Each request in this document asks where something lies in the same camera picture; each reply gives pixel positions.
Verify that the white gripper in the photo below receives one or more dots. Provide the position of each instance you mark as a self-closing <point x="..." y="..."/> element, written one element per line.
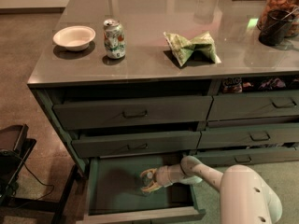
<point x="163" y="175"/>

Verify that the clear plastic water bottle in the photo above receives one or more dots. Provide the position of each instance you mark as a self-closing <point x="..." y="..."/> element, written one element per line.
<point x="146" y="180"/>

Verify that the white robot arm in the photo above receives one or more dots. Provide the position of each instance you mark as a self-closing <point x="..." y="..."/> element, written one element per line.
<point x="245" y="198"/>

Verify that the middle left drawer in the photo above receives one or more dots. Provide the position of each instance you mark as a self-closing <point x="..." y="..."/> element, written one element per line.
<point x="135" y="143"/>

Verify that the open bottom left drawer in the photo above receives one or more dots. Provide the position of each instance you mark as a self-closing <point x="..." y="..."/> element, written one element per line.
<point x="114" y="193"/>

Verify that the top left drawer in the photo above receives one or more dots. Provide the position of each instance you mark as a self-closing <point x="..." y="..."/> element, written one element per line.
<point x="132" y="112"/>

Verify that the bottom right drawer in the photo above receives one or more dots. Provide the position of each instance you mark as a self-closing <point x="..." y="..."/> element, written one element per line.
<point x="248" y="156"/>

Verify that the snack bags in drawer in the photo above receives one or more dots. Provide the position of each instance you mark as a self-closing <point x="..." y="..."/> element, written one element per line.
<point x="251" y="84"/>

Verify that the middle right drawer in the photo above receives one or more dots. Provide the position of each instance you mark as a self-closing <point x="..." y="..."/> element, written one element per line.
<point x="248" y="136"/>

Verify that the top right drawer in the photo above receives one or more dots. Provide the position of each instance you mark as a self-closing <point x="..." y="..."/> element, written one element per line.
<point x="253" y="105"/>

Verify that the green chip bag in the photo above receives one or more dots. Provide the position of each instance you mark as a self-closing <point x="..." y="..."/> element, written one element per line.
<point x="183" y="48"/>

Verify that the green white soda can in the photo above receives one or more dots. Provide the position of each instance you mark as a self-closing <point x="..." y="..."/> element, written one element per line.
<point x="114" y="39"/>

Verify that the white paper bowl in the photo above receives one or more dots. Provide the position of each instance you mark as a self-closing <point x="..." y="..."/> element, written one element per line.
<point x="74" y="38"/>

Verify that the black mesh cup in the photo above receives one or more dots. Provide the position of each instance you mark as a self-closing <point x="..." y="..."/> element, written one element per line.
<point x="276" y="26"/>

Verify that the glass snack jar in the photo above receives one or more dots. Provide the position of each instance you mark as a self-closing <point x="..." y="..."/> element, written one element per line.
<point x="286" y="5"/>

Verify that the black stand with cable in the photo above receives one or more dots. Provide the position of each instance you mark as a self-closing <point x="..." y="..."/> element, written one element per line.
<point x="15" y="148"/>

